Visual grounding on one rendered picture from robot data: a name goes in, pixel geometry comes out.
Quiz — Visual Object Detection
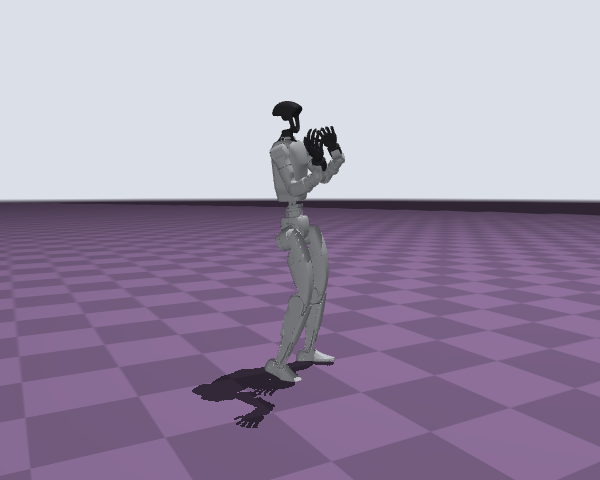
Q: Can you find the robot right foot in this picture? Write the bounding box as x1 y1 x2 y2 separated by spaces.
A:
264 358 302 382

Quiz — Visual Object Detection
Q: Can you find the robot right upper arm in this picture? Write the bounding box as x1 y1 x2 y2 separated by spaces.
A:
270 144 304 197

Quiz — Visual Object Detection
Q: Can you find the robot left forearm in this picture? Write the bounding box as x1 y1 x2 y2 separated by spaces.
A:
326 149 345 175

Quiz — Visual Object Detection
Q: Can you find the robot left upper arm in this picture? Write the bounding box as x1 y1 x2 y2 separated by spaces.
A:
301 141 333 184

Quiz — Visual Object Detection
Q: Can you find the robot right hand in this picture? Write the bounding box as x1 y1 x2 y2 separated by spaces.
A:
303 129 327 171

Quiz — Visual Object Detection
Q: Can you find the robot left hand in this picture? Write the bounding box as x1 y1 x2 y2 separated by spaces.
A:
314 126 342 157

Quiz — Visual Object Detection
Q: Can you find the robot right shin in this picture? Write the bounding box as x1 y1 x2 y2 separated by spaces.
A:
275 296 312 369

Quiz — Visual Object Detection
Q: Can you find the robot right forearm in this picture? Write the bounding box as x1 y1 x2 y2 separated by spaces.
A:
288 162 327 196

